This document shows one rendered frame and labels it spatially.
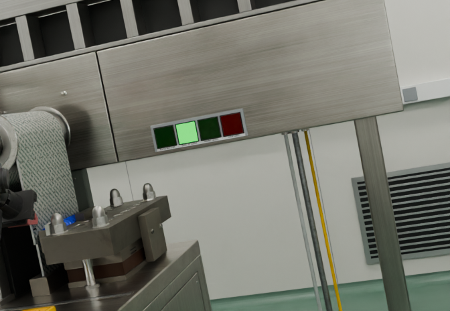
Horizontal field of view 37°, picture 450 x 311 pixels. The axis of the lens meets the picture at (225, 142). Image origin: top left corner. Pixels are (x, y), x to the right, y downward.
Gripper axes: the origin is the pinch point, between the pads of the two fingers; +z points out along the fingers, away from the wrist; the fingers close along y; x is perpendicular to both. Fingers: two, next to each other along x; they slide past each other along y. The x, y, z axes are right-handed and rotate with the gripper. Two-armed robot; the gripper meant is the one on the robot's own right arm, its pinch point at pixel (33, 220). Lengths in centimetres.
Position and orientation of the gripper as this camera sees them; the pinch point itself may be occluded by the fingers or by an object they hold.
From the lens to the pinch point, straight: 158.4
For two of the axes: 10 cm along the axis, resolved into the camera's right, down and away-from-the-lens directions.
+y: 9.6, -1.7, -2.4
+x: -0.5, -8.9, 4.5
